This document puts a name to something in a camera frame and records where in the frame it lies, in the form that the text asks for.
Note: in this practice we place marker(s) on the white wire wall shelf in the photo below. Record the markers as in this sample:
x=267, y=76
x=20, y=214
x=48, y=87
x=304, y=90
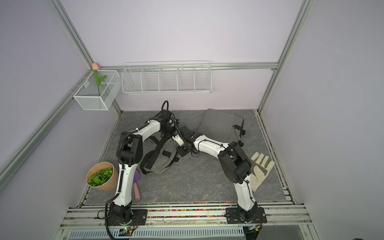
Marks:
x=167, y=77

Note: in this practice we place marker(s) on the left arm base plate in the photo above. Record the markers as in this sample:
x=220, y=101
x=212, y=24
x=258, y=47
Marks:
x=131, y=217

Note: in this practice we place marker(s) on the grey bag with black straps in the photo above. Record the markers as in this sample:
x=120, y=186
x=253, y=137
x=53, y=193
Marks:
x=159, y=151

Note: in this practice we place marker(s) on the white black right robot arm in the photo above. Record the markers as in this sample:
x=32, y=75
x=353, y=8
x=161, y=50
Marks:
x=236, y=167

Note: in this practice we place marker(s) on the brown pot with green plant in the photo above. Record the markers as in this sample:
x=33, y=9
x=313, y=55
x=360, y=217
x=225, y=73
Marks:
x=103, y=176

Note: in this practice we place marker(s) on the white mesh wall basket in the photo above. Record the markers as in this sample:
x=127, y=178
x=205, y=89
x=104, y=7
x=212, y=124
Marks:
x=87, y=95

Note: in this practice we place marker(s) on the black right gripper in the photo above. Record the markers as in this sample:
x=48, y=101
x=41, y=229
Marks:
x=180, y=152

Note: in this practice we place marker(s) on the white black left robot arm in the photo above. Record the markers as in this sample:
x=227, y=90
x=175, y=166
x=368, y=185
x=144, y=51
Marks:
x=129, y=154

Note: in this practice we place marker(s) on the beige work glove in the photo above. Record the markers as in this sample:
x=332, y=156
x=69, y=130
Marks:
x=261, y=167

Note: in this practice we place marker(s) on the purple pink object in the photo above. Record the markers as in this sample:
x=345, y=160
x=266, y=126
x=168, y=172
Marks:
x=135, y=185

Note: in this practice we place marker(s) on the artificial pink tulip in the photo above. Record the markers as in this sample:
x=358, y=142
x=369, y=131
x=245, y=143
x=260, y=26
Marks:
x=99, y=79

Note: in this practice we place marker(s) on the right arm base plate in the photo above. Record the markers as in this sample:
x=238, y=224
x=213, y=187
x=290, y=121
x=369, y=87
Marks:
x=237, y=215

